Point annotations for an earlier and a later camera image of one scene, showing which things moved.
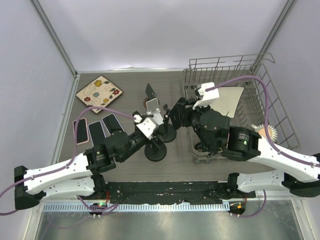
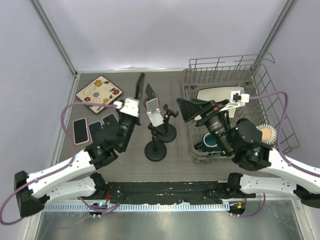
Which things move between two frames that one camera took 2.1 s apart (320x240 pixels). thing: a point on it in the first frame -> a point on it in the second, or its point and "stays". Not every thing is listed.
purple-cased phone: (111, 123) stays
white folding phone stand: (152, 106) stays
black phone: (177, 113) -> (138, 94)
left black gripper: (159, 141) -> (138, 122)
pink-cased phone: (82, 133) stays
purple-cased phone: (97, 133) stays
